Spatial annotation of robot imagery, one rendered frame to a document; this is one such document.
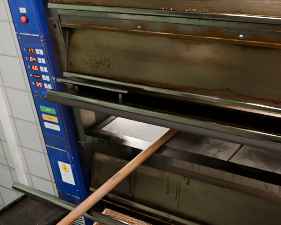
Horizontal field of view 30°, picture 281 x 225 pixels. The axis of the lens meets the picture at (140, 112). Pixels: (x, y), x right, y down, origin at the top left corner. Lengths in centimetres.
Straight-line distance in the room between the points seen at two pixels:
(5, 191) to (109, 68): 122
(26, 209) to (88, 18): 90
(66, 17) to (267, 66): 76
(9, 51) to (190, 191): 93
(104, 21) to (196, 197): 70
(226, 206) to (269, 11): 74
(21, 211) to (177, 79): 99
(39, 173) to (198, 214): 89
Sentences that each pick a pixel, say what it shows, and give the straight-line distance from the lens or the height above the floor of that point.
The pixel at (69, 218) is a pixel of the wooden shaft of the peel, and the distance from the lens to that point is 163.
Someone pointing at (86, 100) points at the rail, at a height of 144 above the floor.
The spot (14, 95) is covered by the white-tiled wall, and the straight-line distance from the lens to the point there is 234.
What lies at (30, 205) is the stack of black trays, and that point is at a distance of 234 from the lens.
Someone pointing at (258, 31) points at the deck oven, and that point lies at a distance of 148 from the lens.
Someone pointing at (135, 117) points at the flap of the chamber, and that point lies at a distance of 166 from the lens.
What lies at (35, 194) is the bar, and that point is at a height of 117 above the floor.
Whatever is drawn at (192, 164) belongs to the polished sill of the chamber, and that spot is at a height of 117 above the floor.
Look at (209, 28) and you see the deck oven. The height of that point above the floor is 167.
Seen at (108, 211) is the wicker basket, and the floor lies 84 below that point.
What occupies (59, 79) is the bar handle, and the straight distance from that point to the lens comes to 191.
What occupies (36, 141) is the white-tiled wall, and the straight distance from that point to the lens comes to 238.
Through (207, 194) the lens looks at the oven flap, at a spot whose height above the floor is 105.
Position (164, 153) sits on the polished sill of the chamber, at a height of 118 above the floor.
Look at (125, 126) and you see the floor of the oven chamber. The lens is 211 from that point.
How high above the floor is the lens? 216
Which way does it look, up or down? 26 degrees down
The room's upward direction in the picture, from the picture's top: 9 degrees counter-clockwise
